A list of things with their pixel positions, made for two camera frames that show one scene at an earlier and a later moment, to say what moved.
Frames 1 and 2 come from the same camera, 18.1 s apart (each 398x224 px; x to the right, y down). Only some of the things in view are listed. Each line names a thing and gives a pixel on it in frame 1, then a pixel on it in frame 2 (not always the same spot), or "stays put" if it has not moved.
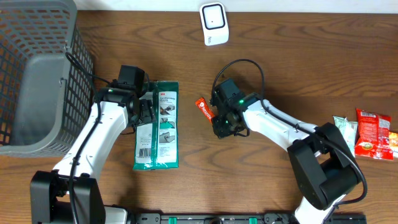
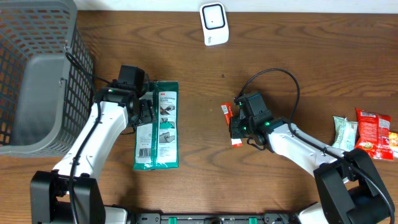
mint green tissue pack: x=348 y=129 stays put
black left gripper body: x=147 y=114 stays put
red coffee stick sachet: x=203 y=105 -> x=227 y=112
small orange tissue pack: x=393 y=141 stays put
